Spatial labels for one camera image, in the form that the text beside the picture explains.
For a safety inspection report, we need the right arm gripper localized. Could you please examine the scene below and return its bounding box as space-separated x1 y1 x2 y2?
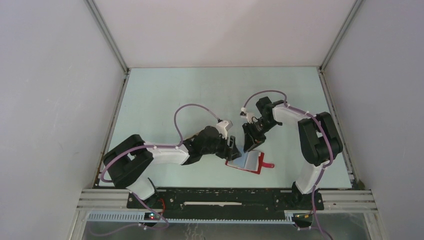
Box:
242 117 279 153

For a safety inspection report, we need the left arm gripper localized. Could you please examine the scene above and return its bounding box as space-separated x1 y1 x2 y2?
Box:
201 131 241 161

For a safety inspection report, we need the red leather card holder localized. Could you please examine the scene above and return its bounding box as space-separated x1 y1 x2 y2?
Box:
225 150 275 175

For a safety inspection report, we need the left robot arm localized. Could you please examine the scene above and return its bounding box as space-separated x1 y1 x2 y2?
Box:
102 126 242 208

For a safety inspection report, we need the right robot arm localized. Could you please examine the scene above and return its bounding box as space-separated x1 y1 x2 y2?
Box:
240 97 343 209

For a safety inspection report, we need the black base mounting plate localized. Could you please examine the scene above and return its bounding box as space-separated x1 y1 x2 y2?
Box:
146 187 324 221

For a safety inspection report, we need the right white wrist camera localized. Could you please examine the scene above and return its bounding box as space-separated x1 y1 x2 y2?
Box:
239 107 254 124

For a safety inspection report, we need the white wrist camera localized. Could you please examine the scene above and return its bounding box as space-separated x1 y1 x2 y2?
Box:
215 120 233 139
239 107 254 124

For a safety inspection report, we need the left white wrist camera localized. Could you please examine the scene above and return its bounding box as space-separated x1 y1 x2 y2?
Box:
215 120 233 139

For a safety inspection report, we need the aluminium frame rail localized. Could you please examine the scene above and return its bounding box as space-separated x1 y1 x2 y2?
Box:
68 188 387 240

